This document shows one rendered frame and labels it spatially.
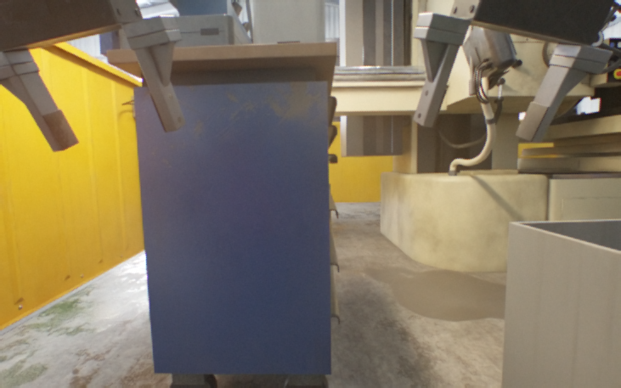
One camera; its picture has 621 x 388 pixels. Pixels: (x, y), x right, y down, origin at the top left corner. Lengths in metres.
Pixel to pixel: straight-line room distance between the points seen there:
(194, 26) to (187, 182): 0.35
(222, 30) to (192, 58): 0.09
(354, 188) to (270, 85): 3.60
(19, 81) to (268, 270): 0.58
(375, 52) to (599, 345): 2.34
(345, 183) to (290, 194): 3.54
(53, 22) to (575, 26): 0.47
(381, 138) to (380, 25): 0.86
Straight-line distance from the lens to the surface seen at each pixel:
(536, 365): 0.81
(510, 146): 2.99
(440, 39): 0.34
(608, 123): 2.68
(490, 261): 2.27
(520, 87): 2.26
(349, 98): 2.16
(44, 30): 0.39
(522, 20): 0.37
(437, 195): 2.17
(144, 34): 0.35
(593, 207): 2.60
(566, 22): 0.40
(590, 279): 0.66
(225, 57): 0.75
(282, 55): 0.73
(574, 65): 0.43
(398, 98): 2.23
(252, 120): 0.77
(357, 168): 4.29
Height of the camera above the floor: 0.69
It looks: 5 degrees down
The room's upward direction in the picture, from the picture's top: 1 degrees counter-clockwise
